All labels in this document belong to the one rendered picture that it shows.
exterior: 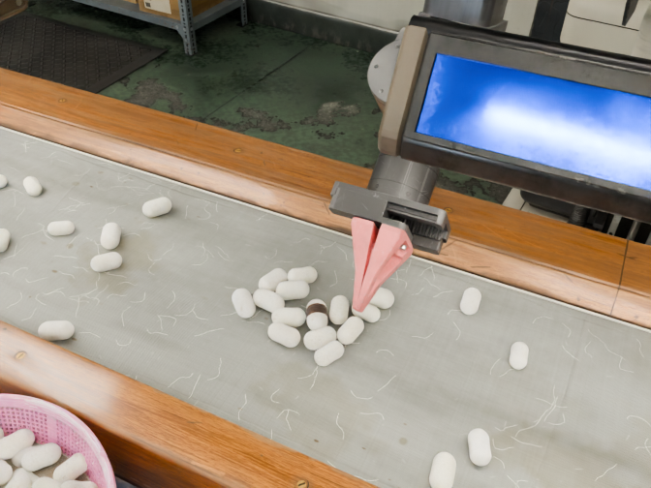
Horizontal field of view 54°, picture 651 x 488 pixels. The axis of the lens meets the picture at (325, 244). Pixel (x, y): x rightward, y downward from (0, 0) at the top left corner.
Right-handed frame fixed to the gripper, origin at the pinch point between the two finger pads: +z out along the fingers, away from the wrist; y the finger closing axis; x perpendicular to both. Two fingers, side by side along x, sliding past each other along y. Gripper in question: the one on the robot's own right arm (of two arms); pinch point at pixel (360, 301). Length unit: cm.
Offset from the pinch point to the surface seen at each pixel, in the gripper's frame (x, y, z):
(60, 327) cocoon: 1.7, -29.0, 12.0
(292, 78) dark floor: 176, -104, -96
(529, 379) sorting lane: 13.0, 15.5, 0.8
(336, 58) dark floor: 192, -95, -117
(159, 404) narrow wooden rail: -0.8, -14.2, 14.6
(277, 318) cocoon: 8.5, -9.9, 3.5
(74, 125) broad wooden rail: 20, -54, -13
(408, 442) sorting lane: 5.9, 7.1, 10.2
